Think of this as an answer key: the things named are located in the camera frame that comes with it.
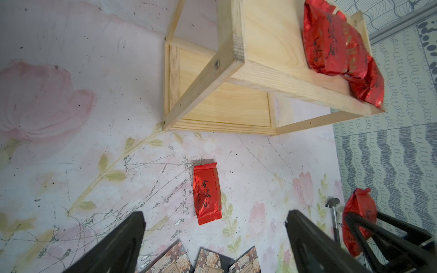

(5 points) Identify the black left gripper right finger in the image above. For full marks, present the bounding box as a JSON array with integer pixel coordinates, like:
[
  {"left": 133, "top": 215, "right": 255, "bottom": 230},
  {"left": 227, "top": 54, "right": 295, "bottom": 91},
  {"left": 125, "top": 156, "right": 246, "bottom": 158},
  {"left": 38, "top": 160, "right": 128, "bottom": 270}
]
[{"left": 285, "top": 210, "right": 369, "bottom": 273}]

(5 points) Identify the red tea bag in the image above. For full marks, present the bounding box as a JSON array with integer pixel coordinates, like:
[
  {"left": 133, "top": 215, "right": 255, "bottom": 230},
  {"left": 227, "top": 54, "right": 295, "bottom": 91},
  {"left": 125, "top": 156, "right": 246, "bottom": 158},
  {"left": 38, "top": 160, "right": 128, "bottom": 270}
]
[
  {"left": 342, "top": 188, "right": 377, "bottom": 258},
  {"left": 303, "top": 1, "right": 348, "bottom": 76},
  {"left": 342, "top": 11, "right": 371, "bottom": 79},
  {"left": 348, "top": 55, "right": 385, "bottom": 108},
  {"left": 193, "top": 163, "right": 222, "bottom": 225}
]

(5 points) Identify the light wooden shelf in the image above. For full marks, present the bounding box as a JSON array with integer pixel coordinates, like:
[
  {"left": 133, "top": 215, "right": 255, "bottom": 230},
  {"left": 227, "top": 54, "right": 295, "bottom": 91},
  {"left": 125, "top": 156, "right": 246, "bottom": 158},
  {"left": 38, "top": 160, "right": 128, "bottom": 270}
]
[{"left": 162, "top": 1, "right": 384, "bottom": 136}]

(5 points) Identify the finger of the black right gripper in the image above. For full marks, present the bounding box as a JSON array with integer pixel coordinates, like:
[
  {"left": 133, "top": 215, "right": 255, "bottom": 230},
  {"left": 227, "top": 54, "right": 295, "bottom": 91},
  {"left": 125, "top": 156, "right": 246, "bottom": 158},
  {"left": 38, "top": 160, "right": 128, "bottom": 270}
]
[
  {"left": 357, "top": 220, "right": 437, "bottom": 273},
  {"left": 377, "top": 212, "right": 432, "bottom": 246}
]

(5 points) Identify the brown patterned tea bag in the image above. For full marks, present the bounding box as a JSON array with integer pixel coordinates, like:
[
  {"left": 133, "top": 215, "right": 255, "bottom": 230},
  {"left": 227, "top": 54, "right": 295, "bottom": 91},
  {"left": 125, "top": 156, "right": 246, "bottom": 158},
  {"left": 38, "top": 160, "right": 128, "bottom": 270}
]
[
  {"left": 140, "top": 240, "right": 192, "bottom": 273},
  {"left": 228, "top": 246, "right": 261, "bottom": 273},
  {"left": 194, "top": 248, "right": 224, "bottom": 273}
]

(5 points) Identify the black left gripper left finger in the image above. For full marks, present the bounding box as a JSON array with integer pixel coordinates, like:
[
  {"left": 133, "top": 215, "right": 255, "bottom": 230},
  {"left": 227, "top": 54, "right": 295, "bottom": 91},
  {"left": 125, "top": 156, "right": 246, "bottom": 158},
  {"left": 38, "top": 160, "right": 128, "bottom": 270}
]
[{"left": 65, "top": 211, "right": 146, "bottom": 273}]

